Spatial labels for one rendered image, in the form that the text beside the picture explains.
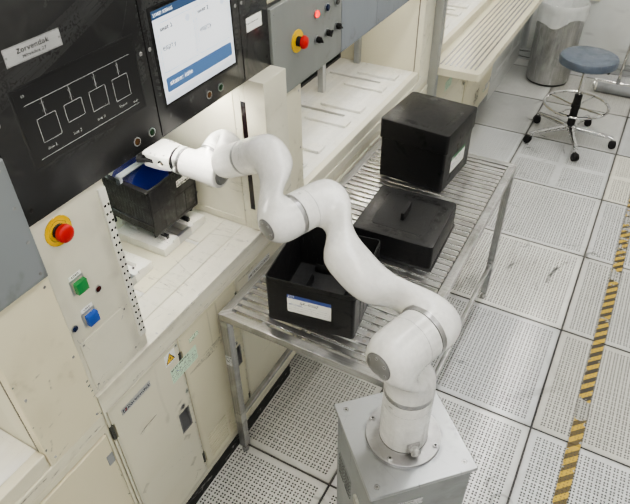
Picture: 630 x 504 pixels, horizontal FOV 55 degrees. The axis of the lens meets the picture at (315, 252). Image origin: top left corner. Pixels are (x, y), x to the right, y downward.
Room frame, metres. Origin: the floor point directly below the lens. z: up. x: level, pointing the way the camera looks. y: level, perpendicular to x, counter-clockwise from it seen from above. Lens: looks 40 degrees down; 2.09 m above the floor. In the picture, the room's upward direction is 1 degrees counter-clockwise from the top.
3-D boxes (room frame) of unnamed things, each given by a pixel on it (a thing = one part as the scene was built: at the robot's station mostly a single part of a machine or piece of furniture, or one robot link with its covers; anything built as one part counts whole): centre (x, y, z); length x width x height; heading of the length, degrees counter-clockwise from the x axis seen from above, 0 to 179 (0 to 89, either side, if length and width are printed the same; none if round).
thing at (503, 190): (1.73, -0.27, 0.38); 1.30 x 0.60 x 0.76; 151
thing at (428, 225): (1.68, -0.32, 0.83); 0.29 x 0.29 x 0.13; 63
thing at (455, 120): (2.14, -0.46, 0.89); 0.29 x 0.29 x 0.25; 56
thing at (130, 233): (1.60, 0.51, 0.89); 0.22 x 0.21 x 0.04; 61
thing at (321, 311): (1.37, -0.03, 0.85); 0.28 x 0.28 x 0.17; 69
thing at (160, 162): (1.55, 0.43, 1.19); 0.11 x 0.10 x 0.07; 58
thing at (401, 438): (0.87, -0.21, 0.85); 0.19 x 0.19 x 0.18
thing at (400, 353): (0.85, -0.19, 1.07); 0.19 x 0.12 x 0.24; 131
